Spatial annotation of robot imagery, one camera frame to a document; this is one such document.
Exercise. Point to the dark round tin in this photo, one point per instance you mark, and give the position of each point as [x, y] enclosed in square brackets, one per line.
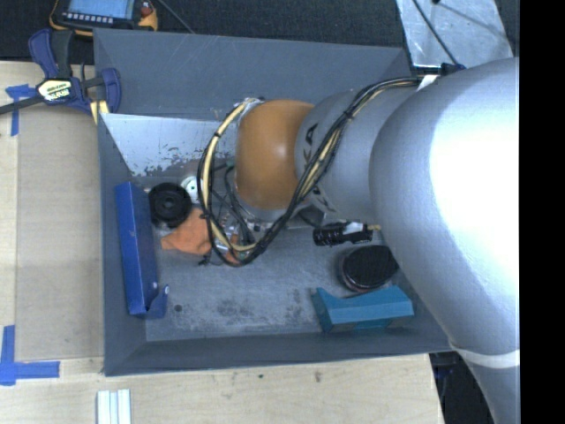
[368, 268]

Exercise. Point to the orange cloth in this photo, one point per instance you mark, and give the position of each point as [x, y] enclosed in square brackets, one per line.
[187, 236]

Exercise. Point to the pale wood board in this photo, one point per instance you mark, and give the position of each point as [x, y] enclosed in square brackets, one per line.
[57, 236]

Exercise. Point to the grey metal bin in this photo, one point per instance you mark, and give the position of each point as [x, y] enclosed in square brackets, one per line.
[247, 298]

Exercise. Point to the teal angled block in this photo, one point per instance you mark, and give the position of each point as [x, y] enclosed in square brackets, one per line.
[366, 311]

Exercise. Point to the blue long flat block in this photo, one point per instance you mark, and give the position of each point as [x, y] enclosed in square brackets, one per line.
[136, 245]

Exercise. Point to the white round cap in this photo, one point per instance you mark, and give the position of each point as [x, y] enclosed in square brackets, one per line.
[191, 187]

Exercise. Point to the black round wheel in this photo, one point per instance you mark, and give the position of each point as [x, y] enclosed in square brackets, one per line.
[170, 205]

